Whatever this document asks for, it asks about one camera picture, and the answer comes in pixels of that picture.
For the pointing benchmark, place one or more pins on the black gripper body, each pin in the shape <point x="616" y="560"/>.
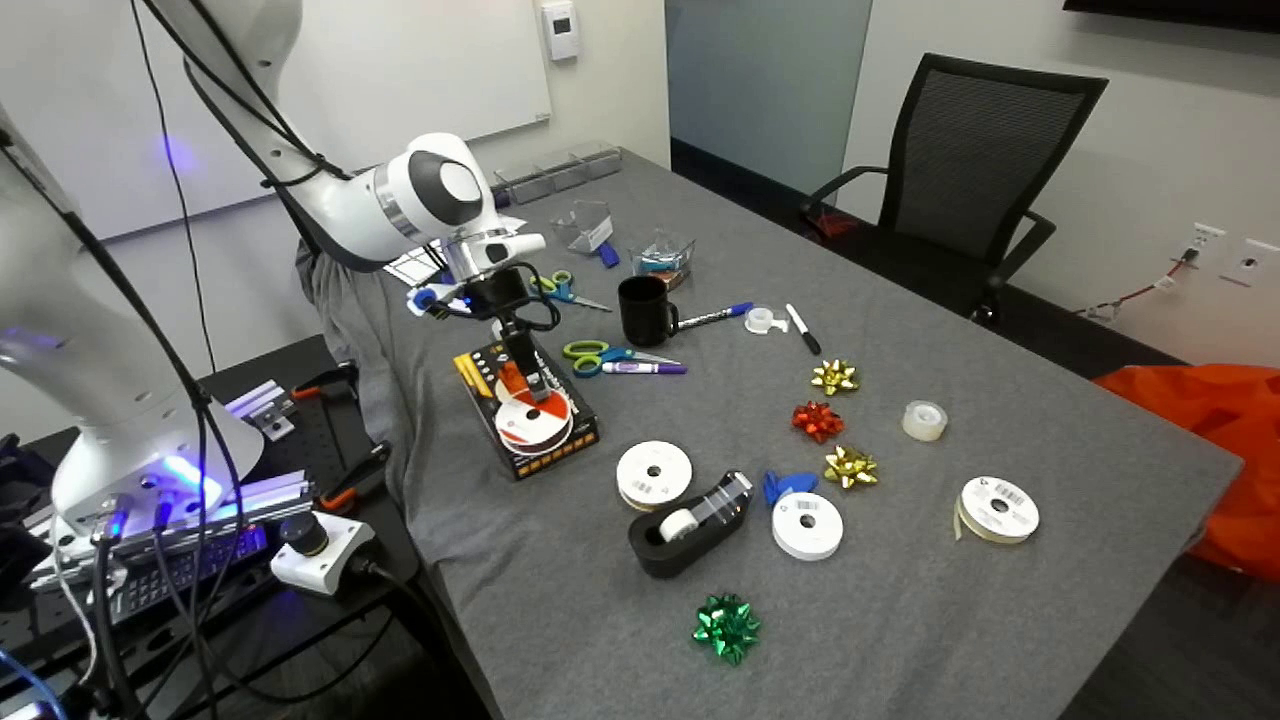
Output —
<point x="506" y="291"/>

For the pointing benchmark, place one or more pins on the red white ribbon spool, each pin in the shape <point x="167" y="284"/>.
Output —
<point x="537" y="424"/>

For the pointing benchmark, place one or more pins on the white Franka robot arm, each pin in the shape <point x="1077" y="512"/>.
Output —
<point x="425" y="192"/>

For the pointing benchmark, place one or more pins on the clear container with teal ribbon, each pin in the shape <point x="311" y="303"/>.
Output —
<point x="664" y="260"/>

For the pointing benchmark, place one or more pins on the green blue scissors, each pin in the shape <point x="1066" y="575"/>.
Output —
<point x="556" y="284"/>
<point x="582" y="353"/>

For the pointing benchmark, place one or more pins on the black orange product box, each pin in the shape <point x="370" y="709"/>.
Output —
<point x="497" y="424"/>

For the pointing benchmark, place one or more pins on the purple marker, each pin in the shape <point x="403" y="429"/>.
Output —
<point x="647" y="366"/>

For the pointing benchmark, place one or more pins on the black cup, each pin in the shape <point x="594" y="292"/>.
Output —
<point x="643" y="312"/>

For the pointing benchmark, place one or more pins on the blue marker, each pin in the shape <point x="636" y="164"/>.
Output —
<point x="713" y="316"/>

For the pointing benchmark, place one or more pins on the small white tape roll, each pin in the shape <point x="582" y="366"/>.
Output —
<point x="760" y="323"/>

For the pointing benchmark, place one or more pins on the black tape dispenser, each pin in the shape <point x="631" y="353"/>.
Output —
<point x="685" y="526"/>

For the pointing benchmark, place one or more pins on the black white marker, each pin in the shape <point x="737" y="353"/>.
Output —
<point x="802" y="329"/>

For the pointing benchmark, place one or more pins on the white emergency stop box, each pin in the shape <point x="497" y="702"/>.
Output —
<point x="323" y="555"/>

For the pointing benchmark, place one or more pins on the blue gift bow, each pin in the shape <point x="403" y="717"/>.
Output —
<point x="787" y="487"/>

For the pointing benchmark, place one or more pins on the red gift bow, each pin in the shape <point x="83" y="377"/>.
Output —
<point x="818" y="423"/>

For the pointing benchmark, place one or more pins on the gold gift bow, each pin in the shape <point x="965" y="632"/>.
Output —
<point x="849" y="470"/>
<point x="834" y="377"/>

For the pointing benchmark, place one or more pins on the green gift bow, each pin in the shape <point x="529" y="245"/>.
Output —
<point x="725" y="630"/>

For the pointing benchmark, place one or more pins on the black robot stand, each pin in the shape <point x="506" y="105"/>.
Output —
<point x="332" y="652"/>

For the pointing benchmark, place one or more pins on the clear tape roll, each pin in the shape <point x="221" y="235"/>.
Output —
<point x="924" y="423"/>

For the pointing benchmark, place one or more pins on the grey tablecloth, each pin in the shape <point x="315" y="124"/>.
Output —
<point x="906" y="612"/>

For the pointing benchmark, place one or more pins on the black mesh office chair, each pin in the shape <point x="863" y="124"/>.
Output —
<point x="983" y="144"/>

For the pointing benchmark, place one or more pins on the orange bag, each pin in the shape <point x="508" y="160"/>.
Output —
<point x="1215" y="424"/>

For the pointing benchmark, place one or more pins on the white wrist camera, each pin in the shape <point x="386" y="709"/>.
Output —
<point x="425" y="283"/>

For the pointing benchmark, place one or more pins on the white wall thermostat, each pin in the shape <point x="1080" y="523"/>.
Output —
<point x="562" y="26"/>

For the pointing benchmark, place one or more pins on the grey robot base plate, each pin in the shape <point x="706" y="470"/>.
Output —
<point x="200" y="523"/>

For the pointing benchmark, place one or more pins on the white wall outlet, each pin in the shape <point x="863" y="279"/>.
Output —
<point x="1209" y="240"/>

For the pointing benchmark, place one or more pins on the black wall television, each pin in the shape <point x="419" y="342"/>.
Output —
<point x="1186" y="11"/>

